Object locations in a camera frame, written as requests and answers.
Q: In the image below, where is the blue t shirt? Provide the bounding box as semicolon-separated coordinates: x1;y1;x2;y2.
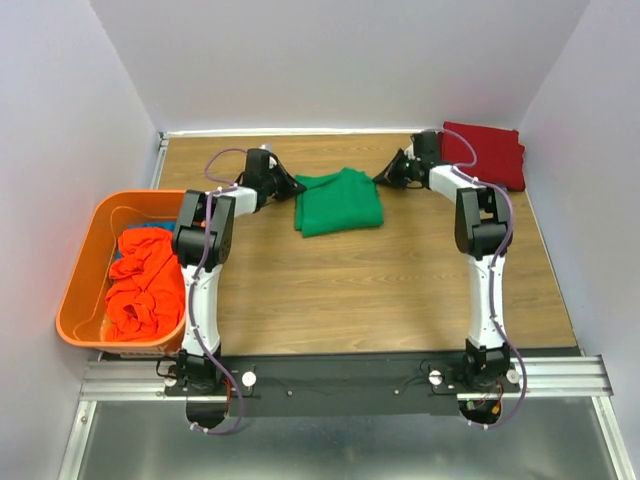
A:
114;221;176;260

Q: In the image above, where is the orange t shirt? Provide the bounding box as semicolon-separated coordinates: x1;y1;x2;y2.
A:
105;227;185;343

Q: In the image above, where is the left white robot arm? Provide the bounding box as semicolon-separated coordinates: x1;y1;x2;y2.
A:
172;145;306;395

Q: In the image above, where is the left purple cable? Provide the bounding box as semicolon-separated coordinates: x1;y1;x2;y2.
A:
188;147;251;437

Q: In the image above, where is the green t shirt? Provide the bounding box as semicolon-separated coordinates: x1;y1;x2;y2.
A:
294;167;384;238

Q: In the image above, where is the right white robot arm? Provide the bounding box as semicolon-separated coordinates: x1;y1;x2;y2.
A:
374;129;514;392

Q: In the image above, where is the folded dark red t shirt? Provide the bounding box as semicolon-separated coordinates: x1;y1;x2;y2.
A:
434;131;526;193

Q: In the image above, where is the orange plastic basket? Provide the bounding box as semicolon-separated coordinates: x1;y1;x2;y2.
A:
56;190;185;356

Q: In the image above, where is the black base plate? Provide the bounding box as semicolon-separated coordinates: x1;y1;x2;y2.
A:
156;351;520;424

